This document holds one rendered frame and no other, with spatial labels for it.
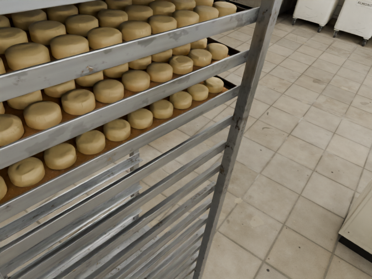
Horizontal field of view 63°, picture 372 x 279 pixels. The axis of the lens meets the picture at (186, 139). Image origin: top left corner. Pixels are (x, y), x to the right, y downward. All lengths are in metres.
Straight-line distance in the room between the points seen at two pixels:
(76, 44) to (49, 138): 0.13
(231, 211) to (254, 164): 0.48
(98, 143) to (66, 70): 0.18
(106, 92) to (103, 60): 0.09
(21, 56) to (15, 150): 0.12
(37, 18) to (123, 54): 0.16
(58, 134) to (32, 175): 0.10
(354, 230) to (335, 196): 0.44
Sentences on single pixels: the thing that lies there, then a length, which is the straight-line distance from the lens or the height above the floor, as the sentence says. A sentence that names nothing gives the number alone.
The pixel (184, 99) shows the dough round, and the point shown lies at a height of 1.15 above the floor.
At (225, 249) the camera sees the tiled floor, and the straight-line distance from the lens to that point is 1.78.
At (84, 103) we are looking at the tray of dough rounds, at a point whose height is 1.24.
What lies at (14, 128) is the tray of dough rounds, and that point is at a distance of 0.46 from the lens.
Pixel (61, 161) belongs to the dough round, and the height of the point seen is 1.15.
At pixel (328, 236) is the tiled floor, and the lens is 2.07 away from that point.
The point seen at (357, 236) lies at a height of 0.15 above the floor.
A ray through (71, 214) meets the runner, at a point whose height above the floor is 1.06.
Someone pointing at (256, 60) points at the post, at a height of 1.23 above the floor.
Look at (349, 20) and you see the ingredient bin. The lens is 5.13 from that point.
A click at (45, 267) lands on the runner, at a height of 0.96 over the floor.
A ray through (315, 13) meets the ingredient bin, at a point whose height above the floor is 0.26.
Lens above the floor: 1.51
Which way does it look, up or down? 40 degrees down
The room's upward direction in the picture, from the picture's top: 8 degrees clockwise
